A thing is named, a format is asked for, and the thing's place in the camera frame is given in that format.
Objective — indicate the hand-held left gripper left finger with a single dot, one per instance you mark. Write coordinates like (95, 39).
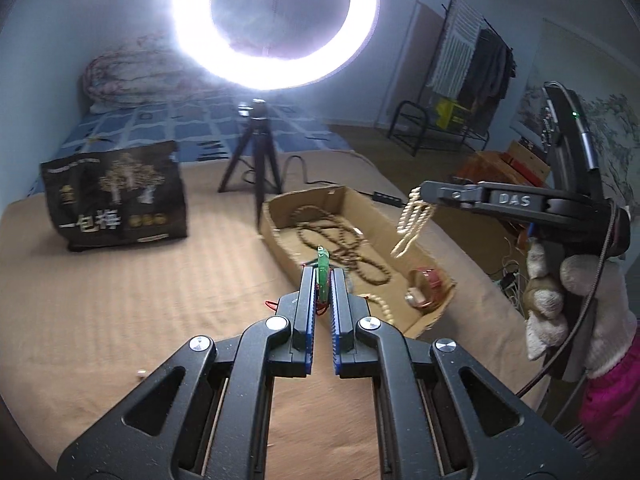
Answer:
(310, 310)

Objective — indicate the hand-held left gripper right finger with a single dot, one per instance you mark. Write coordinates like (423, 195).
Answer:
(337, 310)

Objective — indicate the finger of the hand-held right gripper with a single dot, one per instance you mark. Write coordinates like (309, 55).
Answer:
(500, 200)

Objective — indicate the cardboard box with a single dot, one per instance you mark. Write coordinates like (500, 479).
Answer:
(435, 321)

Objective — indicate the person's right forearm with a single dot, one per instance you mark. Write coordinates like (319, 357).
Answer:
(612, 405)

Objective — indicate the person's right hand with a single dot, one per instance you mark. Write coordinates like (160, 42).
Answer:
(610, 320)

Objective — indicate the wooden box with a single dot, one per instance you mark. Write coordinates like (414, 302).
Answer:
(527, 160)

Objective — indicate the black clothes rack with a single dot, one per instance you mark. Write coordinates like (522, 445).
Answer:
(405, 120)

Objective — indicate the dark hanging clothes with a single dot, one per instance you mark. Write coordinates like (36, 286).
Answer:
(487, 70)

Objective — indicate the striped white towel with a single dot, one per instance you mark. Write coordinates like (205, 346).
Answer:
(452, 50)

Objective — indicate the black tripod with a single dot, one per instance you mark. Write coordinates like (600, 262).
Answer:
(257, 150)

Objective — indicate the blue checked bed sheet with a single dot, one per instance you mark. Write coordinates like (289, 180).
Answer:
(200, 125)

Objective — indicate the black printed bag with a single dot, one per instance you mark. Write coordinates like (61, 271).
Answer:
(115, 195)

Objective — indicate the folded floral quilt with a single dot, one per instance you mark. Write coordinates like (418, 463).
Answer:
(130, 75)

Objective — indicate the wall poster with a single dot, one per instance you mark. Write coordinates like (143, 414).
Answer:
(617, 125)

